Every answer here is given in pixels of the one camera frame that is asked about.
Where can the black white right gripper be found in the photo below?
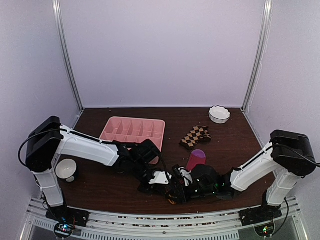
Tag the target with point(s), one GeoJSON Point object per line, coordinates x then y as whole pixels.
{"type": "Point", "coordinates": [181, 195]}

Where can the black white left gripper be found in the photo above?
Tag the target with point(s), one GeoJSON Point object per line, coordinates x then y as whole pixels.
{"type": "Point", "coordinates": [157, 187]}

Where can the magenta purple sock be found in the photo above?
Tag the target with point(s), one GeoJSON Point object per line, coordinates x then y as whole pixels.
{"type": "Point", "coordinates": [197, 157]}

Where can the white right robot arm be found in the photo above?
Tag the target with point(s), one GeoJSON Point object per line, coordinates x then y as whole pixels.
{"type": "Point", "coordinates": [289, 152]}

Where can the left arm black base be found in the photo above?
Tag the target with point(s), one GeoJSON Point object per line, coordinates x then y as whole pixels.
{"type": "Point", "coordinates": [71, 216]}

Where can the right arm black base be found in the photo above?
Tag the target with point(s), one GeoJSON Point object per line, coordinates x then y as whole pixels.
{"type": "Point", "coordinates": [260, 214]}

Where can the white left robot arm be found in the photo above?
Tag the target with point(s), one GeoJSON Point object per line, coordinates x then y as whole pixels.
{"type": "Point", "coordinates": [52, 138]}

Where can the brown checkered sock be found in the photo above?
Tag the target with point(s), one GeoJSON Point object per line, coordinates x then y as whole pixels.
{"type": "Point", "coordinates": [198, 134]}

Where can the pink divided plastic tray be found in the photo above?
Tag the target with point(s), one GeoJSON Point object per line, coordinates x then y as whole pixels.
{"type": "Point", "coordinates": [134, 130]}

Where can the white scalloped bowl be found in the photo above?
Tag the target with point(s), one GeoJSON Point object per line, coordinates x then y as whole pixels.
{"type": "Point", "coordinates": [219, 114]}

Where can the aluminium front frame rail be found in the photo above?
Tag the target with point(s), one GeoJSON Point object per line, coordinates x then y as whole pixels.
{"type": "Point", "coordinates": [217, 225]}

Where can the aluminium right corner post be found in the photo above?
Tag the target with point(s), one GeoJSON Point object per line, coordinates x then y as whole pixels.
{"type": "Point", "coordinates": [257, 64]}

